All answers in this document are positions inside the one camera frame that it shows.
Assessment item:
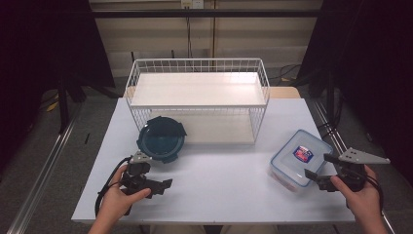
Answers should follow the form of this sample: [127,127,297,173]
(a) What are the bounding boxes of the white wire shelf rack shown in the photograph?
[124,58,271,145]

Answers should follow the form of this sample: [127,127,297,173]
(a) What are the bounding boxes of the person's right hand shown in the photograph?
[329,165,380,215]

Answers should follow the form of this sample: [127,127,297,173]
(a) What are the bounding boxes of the round dark teal container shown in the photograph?
[135,115,188,165]

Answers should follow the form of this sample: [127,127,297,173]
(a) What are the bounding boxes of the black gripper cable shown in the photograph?
[94,155,133,218]
[362,175,385,213]

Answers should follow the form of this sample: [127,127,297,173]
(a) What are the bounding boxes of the black hanging cable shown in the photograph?
[185,8,193,60]

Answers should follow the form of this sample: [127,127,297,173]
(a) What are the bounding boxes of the black horizontal bar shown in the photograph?
[61,9,325,20]

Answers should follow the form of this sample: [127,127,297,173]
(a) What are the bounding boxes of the white wall socket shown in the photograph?
[180,0,206,10]

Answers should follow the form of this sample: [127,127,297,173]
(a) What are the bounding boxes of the person's left hand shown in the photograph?
[102,165,152,222]

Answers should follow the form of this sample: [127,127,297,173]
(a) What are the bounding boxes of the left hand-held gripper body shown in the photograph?
[121,151,155,196]

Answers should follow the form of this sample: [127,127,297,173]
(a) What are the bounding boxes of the aluminium floor rail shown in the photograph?
[312,97,397,234]
[5,105,84,234]

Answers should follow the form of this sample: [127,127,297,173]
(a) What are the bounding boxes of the black curtain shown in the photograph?
[0,0,116,176]
[295,0,413,186]

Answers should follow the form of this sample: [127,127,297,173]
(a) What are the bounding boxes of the black metal stand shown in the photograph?
[325,69,338,126]
[56,76,72,135]

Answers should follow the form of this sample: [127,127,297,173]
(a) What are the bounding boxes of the black floor cables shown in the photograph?
[268,63,304,83]

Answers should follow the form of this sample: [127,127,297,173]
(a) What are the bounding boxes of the wooden table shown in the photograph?
[123,85,302,99]

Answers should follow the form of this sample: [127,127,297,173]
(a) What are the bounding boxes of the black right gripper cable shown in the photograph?
[362,175,385,213]

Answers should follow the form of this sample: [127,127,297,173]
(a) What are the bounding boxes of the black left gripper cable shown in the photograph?
[94,155,133,218]

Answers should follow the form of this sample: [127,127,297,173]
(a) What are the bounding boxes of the clear rectangular container blue lid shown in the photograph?
[267,129,334,193]

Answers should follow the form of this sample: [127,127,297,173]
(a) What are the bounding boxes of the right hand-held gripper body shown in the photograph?
[336,147,392,193]

